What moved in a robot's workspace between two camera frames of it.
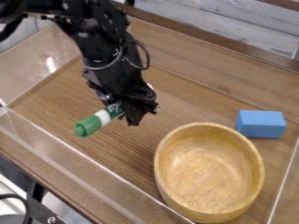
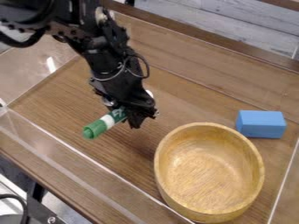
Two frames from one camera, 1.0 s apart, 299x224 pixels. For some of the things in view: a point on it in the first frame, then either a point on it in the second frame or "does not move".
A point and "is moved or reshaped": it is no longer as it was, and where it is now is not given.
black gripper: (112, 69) does not move
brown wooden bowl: (208, 171) does not move
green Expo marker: (88, 124) is moved or reshaped
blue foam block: (261, 123) does not move
